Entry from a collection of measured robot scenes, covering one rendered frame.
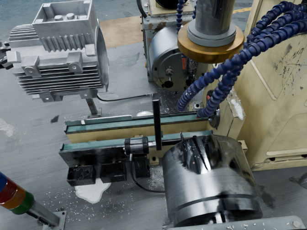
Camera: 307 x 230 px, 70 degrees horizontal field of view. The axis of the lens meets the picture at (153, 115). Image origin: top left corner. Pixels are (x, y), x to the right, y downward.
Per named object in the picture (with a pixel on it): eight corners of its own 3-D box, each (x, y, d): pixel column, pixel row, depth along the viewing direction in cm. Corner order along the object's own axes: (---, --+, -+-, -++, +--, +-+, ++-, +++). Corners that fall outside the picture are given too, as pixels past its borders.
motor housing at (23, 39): (110, 63, 73) (97, 5, 58) (108, 105, 61) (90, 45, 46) (50, 69, 73) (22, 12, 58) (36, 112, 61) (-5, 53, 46)
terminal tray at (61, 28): (99, 26, 59) (92, -2, 53) (96, 49, 52) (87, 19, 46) (54, 30, 58) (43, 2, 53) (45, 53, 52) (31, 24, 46)
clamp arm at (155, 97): (162, 143, 78) (161, 91, 58) (163, 150, 76) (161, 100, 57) (153, 143, 78) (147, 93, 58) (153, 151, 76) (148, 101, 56)
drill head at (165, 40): (191, 50, 126) (195, 6, 107) (206, 95, 103) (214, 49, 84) (148, 54, 126) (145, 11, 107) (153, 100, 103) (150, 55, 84)
